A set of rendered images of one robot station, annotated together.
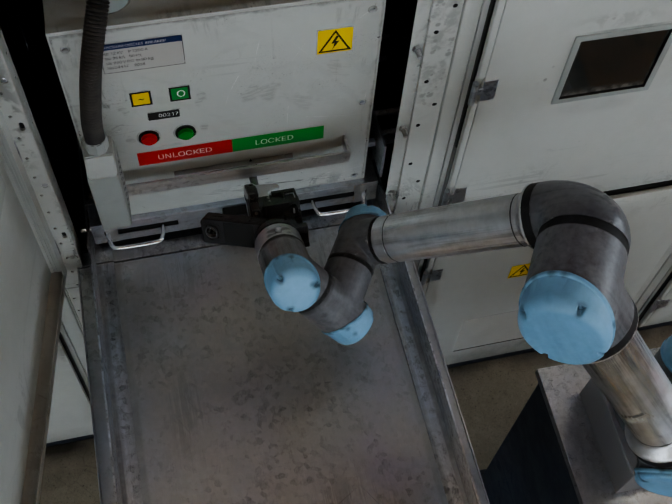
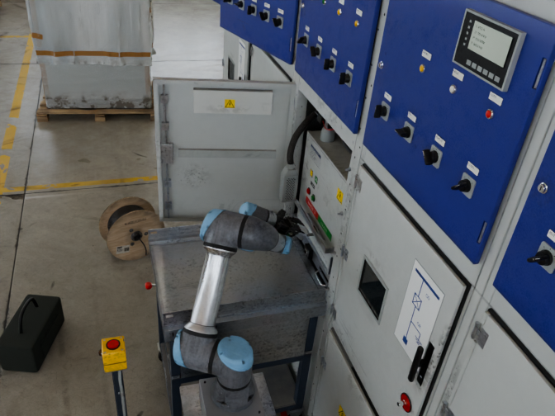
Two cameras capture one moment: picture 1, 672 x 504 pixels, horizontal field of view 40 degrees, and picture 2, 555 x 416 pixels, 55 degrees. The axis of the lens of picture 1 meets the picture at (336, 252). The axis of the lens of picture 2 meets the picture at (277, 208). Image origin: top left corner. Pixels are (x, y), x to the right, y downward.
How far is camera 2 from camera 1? 1.90 m
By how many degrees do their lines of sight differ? 61
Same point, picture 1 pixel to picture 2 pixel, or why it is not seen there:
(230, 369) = (245, 257)
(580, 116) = (362, 313)
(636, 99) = (376, 328)
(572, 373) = (261, 386)
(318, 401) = (234, 280)
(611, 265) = (228, 222)
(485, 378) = not seen: outside the picture
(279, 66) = (330, 192)
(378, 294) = not seen: hidden behind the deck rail
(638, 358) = (208, 265)
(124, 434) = not seen: hidden behind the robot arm
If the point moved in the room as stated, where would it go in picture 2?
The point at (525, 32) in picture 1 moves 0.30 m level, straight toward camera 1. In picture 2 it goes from (355, 233) to (272, 215)
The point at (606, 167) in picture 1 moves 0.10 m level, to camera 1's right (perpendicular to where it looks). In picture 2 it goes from (367, 371) to (371, 394)
